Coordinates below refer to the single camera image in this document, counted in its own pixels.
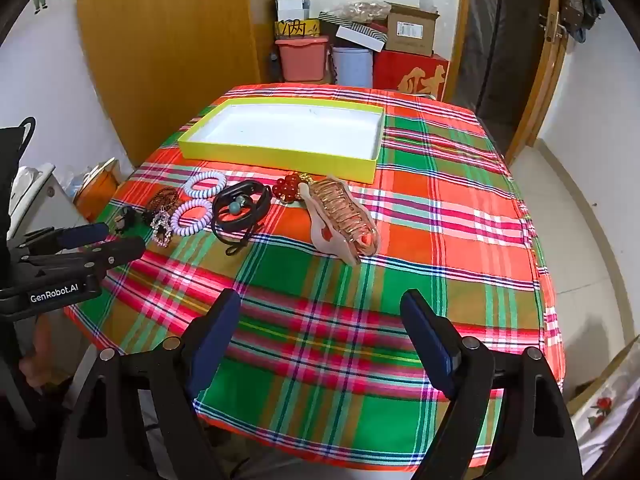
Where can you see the white striped-edge box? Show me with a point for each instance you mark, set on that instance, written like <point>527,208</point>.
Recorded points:
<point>360,37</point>

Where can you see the hanging bags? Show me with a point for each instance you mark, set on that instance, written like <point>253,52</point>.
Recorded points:
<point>582,5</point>

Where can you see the rhinestone hair clip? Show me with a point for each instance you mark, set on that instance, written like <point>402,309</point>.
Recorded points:
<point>161,227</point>

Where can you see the plaid tablecloth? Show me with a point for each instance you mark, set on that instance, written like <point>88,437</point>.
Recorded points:
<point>320,285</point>

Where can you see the red gift box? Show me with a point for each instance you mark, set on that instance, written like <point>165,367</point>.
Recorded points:
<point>410,75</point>

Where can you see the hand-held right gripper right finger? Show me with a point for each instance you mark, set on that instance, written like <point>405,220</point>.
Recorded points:
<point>422,332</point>

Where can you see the person's left hand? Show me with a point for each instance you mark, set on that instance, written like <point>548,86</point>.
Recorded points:
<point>37,347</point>

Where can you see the dark doorway curtain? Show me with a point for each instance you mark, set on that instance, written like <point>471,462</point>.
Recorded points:
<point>495,45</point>

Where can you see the floral cloth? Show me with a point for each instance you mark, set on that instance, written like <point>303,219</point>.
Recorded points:
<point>607,410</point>

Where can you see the small black hair clip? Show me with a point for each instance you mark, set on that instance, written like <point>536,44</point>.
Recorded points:
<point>125,217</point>

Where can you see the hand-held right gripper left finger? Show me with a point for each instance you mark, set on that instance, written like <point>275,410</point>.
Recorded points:
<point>220,332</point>

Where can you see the wooden wardrobe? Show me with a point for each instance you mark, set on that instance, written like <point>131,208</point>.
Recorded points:
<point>165,50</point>

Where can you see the orange container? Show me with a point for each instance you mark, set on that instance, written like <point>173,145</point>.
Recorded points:
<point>97,192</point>

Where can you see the small white carton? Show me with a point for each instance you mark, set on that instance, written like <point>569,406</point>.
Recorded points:
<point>292,10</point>

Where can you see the wooden door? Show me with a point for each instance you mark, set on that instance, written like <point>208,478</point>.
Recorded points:
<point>542,85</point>

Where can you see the black wristband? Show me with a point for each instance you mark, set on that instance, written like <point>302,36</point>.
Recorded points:
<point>252,189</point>

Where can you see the white appliance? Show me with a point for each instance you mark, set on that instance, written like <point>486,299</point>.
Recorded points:
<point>40,200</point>

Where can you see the open cardboard box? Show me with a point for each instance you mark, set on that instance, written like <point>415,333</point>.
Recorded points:
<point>410,30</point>

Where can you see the pink plastic bin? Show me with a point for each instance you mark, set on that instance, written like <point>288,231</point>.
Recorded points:
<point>302,60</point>

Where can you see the clear bag of snacks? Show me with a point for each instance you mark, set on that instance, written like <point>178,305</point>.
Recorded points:
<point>362,10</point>

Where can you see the large translucent hair claw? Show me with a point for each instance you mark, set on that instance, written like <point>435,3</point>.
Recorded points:
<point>340,215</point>

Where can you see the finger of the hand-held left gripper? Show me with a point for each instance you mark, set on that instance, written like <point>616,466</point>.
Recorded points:
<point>82,235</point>
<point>115,252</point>

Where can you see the striped flat box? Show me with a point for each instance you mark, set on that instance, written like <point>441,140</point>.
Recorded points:
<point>331,17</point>

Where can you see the yellow printed tin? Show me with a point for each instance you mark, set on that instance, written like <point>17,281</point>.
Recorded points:
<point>297,28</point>

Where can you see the pale blue bucket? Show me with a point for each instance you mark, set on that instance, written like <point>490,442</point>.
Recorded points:
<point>352,67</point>

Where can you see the yellow-green shallow box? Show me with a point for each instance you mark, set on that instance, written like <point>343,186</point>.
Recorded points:
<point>285,127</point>

